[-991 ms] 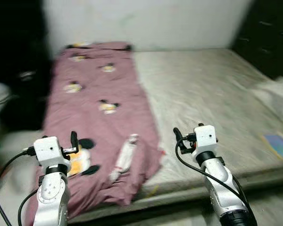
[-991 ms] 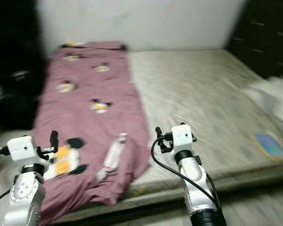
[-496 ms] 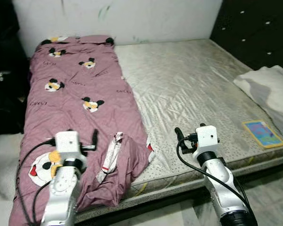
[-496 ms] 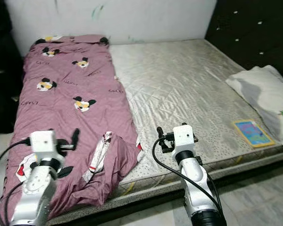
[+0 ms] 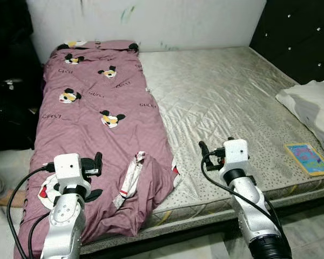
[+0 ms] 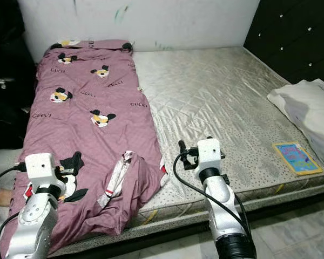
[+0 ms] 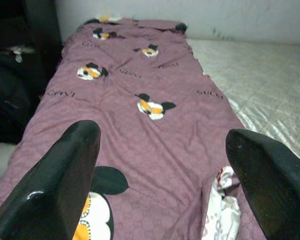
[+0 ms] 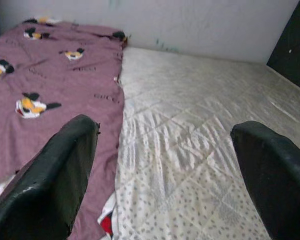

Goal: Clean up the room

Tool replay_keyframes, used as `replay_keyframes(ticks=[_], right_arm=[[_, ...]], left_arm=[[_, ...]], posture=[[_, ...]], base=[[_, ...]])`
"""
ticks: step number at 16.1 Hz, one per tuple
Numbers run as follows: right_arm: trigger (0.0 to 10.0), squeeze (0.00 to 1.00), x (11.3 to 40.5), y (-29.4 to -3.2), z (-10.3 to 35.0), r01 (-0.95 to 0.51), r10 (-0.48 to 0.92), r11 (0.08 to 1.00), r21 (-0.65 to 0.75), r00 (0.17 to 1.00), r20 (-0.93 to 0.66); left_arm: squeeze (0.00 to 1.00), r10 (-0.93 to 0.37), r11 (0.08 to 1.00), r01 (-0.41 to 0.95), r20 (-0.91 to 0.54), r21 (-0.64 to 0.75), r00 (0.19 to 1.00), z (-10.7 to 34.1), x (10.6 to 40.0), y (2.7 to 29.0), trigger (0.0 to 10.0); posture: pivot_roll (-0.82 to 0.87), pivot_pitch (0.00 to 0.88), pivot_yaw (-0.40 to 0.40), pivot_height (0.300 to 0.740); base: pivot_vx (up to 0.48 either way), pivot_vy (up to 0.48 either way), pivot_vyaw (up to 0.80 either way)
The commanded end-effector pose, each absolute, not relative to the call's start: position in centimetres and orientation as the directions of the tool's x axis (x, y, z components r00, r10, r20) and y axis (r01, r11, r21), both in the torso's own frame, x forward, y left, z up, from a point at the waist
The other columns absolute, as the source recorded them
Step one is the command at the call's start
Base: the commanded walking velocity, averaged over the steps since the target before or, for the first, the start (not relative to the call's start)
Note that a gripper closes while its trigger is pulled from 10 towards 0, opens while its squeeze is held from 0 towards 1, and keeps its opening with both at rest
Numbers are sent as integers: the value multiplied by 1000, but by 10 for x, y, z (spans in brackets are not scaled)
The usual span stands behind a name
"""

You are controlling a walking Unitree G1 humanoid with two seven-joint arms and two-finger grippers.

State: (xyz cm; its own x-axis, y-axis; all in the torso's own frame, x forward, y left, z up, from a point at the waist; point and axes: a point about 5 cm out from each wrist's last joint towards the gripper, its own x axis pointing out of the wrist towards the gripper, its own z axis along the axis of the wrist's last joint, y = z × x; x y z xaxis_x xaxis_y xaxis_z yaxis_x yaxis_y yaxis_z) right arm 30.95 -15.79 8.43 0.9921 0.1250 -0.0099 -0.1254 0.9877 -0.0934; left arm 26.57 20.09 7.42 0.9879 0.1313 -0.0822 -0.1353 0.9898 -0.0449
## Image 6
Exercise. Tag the white patterned cloth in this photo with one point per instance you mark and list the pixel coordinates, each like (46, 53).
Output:
(117, 178)

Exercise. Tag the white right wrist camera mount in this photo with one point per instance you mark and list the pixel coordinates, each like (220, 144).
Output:
(210, 154)

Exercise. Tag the colourful children's book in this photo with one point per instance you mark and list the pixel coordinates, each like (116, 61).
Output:
(297, 157)

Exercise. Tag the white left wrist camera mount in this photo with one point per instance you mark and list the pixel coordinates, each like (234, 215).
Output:
(40, 170)

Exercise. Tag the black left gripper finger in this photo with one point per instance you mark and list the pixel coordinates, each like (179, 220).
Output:
(75, 163)

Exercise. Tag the mauve cartoon print blanket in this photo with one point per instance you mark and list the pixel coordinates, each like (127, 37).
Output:
(92, 135)

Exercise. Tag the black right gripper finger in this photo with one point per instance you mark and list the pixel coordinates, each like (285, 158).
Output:
(182, 148)

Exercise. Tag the white quilted mattress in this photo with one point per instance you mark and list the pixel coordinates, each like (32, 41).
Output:
(216, 108)

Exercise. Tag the white pillow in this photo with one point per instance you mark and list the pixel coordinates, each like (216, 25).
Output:
(305, 110)

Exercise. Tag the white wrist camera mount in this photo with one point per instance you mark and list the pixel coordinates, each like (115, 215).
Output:
(40, 170)
(210, 154)

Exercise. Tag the dark tufted headboard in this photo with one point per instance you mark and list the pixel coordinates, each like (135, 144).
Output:
(291, 38)

